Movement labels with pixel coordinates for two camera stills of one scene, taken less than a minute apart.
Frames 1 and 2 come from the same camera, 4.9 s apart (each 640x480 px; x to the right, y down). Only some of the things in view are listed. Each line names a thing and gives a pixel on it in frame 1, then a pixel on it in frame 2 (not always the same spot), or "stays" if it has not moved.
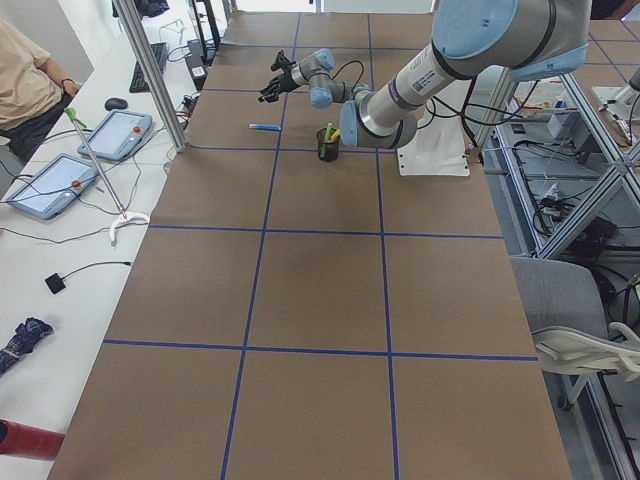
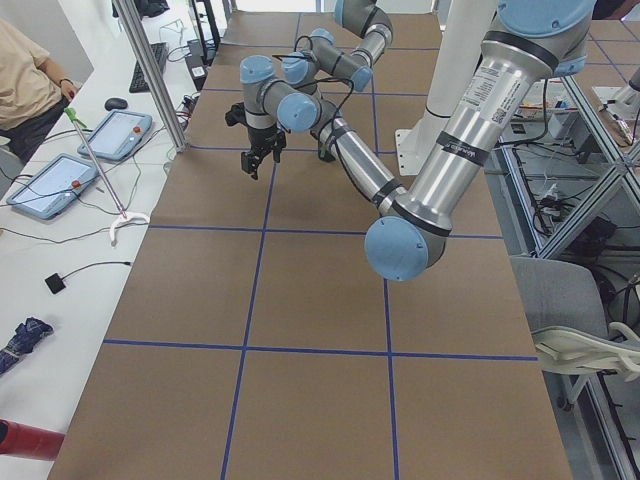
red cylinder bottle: x=29 y=441 stays
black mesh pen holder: x=327 y=151 stays
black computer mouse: x=115 y=103 stays
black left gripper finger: x=271 y=92 -> x=262 y=142
